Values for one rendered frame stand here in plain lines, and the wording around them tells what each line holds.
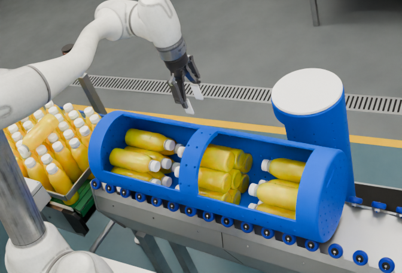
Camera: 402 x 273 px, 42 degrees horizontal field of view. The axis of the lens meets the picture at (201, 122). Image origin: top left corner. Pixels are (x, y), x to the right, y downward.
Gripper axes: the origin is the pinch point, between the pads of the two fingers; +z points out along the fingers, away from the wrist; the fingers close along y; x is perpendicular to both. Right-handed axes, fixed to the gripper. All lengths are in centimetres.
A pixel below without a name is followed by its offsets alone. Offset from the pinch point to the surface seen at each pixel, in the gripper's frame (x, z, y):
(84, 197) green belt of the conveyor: 51, 39, -28
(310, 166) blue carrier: -45.2, 5.5, -12.9
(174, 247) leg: 36, 95, -12
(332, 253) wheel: -53, 32, -24
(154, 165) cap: 12.1, 17.0, -18.2
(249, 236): -23.8, 36.0, -24.5
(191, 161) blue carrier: -7.4, 7.7, -18.9
